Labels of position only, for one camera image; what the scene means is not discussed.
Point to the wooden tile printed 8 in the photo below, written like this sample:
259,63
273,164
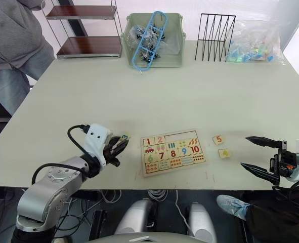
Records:
173,154

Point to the wooden tile eight orange items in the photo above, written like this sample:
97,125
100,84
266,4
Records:
175,163

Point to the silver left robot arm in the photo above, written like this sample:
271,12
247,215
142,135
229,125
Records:
50,187

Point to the light blue plastic hanger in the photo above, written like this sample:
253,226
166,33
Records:
139,54

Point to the black trouser leg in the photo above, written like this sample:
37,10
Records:
278,220

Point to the wooden tile ten red dots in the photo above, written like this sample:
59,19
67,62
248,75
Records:
198,158

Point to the silver rounded robot leg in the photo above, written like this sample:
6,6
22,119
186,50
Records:
134,215
202,220

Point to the person in grey hoodie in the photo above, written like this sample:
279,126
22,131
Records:
10,33

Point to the clear bag of black parts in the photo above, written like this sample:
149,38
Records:
169,41

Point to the wooden tile nine blue items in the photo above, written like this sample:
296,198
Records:
187,161

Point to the wooden tile five orange carrots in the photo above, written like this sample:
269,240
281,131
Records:
192,142

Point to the wooden tile four green dots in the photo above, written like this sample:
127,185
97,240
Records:
182,144

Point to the wooden tile printed 7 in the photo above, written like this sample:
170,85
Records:
162,156

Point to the wooden tile printed 2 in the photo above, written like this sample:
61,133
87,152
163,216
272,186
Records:
160,140

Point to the clear bag of colourful pieces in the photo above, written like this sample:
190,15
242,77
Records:
255,43

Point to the wooden tile printed 4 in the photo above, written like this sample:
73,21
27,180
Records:
224,153

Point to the wooden tile seven green items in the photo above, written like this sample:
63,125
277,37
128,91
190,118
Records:
164,165

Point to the wooden number puzzle board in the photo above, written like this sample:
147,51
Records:
173,174

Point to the wooden tile two ice lollies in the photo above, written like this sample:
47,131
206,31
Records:
161,148

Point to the wooden tile printed 6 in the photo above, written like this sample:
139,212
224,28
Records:
150,158

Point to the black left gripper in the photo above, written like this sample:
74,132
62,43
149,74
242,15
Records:
110,158

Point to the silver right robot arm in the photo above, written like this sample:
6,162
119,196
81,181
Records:
297,178

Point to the wooden tile printed 10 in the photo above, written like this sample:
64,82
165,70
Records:
195,149

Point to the wooden tile one red car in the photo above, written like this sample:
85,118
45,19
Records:
149,150

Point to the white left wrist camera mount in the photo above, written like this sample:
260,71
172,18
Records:
94,141

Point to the wooden tile printed 3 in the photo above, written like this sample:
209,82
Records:
126,136

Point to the wooden tile six red cars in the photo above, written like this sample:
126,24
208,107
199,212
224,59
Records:
152,167

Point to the wooden tile printed 5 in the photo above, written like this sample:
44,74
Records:
218,140

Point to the wooden tile printed 9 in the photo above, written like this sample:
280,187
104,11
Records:
184,152

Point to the grey robot torso edge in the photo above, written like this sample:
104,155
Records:
144,239

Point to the light blue shoe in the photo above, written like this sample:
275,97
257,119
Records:
231,203

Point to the pale green plastic bin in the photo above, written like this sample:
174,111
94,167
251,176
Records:
129,50

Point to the wooden tile printed 1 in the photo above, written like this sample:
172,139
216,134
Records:
148,142

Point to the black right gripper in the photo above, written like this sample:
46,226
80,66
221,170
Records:
287,162

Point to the wooden tile three green bars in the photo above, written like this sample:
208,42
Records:
171,145

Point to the metal rack with brown shelves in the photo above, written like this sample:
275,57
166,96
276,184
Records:
88,45

